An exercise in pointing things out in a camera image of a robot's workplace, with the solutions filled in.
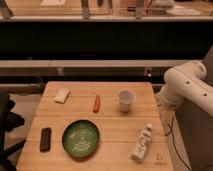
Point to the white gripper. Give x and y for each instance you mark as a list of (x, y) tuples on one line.
[(167, 98)]

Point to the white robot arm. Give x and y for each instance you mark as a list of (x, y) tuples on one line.
[(186, 81)]

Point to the white plastic bottle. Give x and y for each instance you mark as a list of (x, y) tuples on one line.
[(142, 144)]

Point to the orange carrot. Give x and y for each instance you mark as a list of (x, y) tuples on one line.
[(97, 104)]

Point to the green round plate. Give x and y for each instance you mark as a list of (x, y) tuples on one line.
[(81, 139)]

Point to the white sponge block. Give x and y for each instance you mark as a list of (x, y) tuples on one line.
[(62, 95)]

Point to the black remote control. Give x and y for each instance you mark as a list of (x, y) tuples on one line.
[(45, 141)]

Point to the black office chair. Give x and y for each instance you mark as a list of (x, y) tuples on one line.
[(8, 121)]

